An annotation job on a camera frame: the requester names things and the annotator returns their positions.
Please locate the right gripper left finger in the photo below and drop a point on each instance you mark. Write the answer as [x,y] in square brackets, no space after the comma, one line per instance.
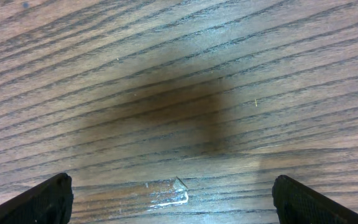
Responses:
[49,202]

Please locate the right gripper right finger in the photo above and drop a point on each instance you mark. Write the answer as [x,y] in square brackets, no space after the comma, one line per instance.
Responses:
[296,203]

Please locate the clear tape piece on table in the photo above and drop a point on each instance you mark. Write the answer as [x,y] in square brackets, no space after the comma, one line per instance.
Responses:
[149,195]

